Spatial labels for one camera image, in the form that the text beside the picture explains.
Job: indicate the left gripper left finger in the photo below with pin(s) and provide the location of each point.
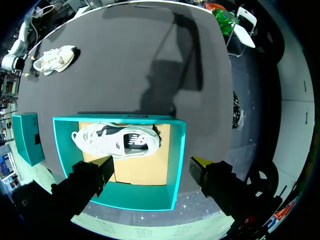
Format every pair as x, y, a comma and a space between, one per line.
87, 180

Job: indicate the teal box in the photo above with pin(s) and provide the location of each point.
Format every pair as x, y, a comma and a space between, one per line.
27, 142
140, 197

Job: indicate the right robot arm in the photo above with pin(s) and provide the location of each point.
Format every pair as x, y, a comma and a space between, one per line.
10, 62

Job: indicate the blue and black insole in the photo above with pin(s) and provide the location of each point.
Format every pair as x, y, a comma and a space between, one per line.
144, 147

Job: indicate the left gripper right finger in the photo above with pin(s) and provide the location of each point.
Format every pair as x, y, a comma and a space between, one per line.
217, 180

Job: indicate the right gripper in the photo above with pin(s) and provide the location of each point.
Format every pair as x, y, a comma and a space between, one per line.
20, 63

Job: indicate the beige and white shoe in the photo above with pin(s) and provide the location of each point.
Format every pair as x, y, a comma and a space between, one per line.
55, 60

